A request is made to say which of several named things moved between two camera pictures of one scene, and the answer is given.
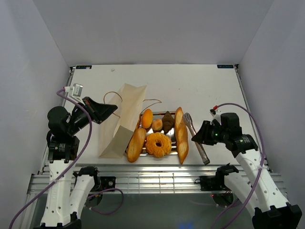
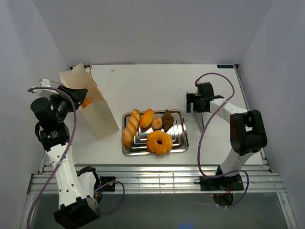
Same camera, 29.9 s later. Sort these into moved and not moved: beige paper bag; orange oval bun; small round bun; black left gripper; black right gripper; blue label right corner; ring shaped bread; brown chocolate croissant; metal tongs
Moved: metal tongs; black right gripper; black left gripper; beige paper bag
Not moved: orange oval bun; small round bun; brown chocolate croissant; blue label right corner; ring shaped bread
